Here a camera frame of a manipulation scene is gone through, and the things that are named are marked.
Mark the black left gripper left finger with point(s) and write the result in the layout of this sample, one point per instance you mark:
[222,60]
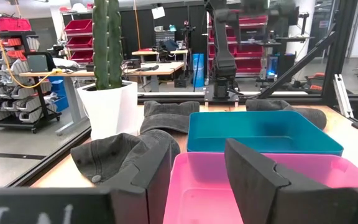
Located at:
[148,186]

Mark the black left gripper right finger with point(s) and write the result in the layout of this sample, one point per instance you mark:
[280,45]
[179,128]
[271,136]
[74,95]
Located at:
[259,193]

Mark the dark blue washed baseball cap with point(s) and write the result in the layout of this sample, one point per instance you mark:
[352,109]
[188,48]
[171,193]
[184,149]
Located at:
[110,155]

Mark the dark grey washed baseball cap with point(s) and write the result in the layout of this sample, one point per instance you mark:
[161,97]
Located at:
[166,118]
[315,116]

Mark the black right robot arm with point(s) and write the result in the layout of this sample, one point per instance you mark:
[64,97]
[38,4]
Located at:
[224,62]

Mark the pink red plastic tray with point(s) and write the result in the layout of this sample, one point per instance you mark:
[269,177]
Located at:
[197,186]

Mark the teal plastic tray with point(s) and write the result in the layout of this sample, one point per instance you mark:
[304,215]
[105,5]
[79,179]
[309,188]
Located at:
[259,130]

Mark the white hexagonal plant pot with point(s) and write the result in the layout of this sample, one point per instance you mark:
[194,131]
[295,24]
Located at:
[110,109]

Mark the long wooden workbench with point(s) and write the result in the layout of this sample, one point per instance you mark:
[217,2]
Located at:
[166,68]

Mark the blue cylindrical bin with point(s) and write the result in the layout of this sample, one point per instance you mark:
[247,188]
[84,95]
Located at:
[198,70]

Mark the silver aluminium profile bar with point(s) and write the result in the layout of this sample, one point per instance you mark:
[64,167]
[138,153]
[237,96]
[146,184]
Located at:
[343,96]

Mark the blue plastic crate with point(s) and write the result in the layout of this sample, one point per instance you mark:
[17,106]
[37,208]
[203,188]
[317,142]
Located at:
[59,93]

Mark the small wooden workbench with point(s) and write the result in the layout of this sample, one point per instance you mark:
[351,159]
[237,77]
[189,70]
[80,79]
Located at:
[148,52]

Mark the wide shelf with red bins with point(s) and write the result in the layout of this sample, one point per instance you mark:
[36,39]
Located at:
[250,56]

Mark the green cactus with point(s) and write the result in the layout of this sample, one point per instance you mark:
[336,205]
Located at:
[104,46]

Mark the narrow shelf with red bins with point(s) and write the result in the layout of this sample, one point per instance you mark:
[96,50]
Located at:
[79,40]

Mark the black rack with grey bins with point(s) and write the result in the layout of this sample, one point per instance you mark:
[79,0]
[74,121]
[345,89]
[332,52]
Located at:
[11,93]

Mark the white paper sheet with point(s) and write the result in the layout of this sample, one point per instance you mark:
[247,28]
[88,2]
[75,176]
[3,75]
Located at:
[158,12]

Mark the black aluminium table frame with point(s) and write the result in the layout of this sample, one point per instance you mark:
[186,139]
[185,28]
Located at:
[291,100]

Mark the grey box with black frame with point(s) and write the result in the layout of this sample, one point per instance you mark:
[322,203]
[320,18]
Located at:
[39,62]

